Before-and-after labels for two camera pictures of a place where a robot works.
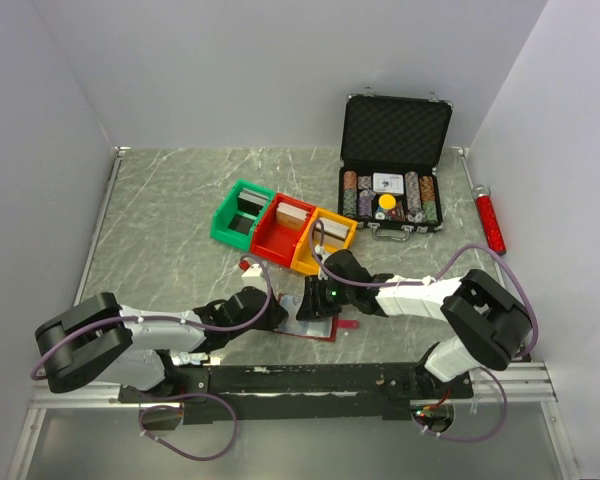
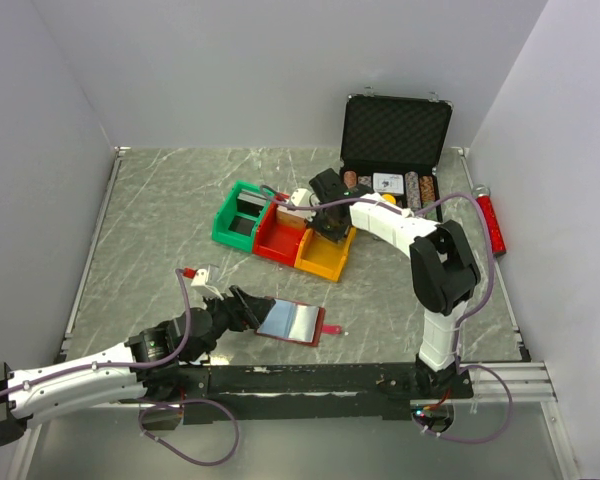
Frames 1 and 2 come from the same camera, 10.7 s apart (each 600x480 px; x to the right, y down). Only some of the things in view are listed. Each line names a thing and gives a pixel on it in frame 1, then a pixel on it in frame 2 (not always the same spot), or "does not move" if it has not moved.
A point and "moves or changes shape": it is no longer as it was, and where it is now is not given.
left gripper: (275, 315) -> (257, 308)
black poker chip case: (388, 183) does not move
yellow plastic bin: (303, 260) does not move
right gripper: (313, 305) -> (336, 236)
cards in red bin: (292, 216) does not move
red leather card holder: (320, 329) moves or changes shape
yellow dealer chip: (387, 201) does not move
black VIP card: (241, 224) does not move
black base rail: (297, 392) does not move
